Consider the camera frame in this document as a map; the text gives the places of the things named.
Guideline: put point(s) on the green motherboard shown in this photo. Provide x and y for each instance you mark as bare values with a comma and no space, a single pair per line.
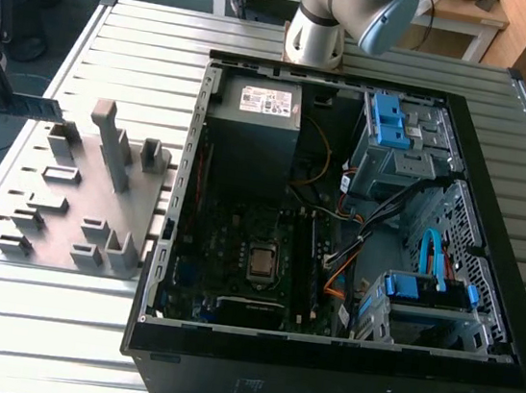
217,248

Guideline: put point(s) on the RAM stick with white label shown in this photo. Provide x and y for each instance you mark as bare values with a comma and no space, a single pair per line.
314,266

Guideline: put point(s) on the black graphics card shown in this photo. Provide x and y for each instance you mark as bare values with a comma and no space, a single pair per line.
250,313

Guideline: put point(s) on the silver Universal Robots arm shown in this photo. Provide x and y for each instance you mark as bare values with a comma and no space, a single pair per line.
313,38

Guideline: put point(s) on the grey power supply unit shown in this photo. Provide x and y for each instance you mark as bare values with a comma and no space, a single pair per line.
250,146

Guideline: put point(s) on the blue disk carrier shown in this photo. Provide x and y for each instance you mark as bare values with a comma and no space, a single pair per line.
393,136
386,108
364,314

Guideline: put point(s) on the black open PC case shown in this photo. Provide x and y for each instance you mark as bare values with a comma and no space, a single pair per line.
315,387

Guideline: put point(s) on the grey parts rack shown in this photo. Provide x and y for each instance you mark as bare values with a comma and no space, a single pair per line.
98,194

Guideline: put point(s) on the bare RAM stick with chips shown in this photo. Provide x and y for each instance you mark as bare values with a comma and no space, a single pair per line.
37,108

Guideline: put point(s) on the hard disk in blue carrier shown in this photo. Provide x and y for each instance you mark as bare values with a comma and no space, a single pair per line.
401,287

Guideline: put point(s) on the grey metal drive cage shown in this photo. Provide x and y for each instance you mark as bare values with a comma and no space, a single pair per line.
407,172
430,325

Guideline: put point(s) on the wooden desk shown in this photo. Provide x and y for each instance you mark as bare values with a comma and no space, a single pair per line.
462,12

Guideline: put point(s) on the silver CPU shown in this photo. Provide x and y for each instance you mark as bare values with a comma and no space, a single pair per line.
263,260

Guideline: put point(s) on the black office chair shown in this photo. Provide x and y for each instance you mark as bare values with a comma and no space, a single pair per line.
28,47

